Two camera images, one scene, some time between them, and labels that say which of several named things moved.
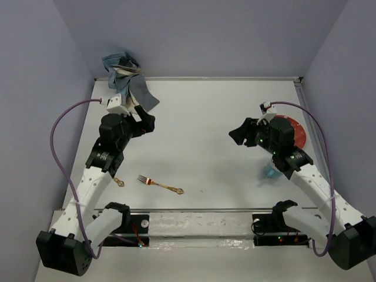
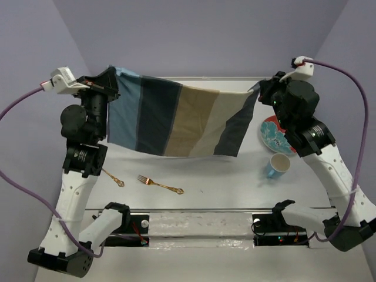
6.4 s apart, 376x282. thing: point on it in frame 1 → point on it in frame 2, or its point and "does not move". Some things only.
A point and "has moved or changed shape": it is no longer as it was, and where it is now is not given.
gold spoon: x=120 y=183 does not move
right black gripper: x=238 y=134 → x=272 y=84
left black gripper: x=147 y=120 → x=106 y=83
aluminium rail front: x=209 y=210 does not move
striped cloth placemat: x=123 y=70 has moved or changed shape
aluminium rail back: x=212 y=79 does not move
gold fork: x=149 y=181 does not move
